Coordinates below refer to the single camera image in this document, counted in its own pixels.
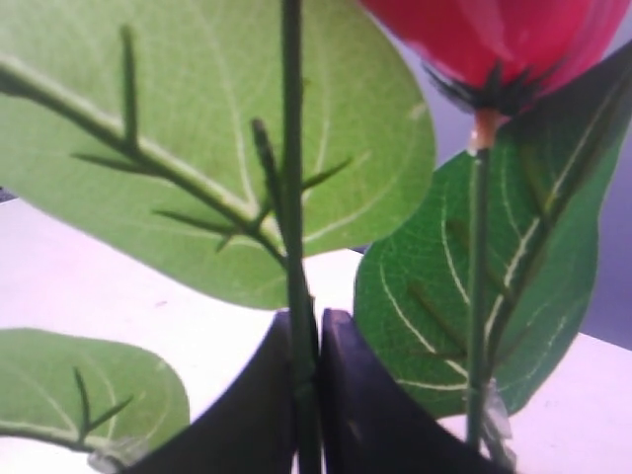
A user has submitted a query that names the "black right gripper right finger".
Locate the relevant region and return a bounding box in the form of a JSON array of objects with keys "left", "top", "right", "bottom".
[{"left": 319, "top": 309, "right": 509, "bottom": 474}]

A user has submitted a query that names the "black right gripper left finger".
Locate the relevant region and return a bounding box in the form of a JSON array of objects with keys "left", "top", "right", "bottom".
[{"left": 122, "top": 308, "right": 300, "bottom": 474}]

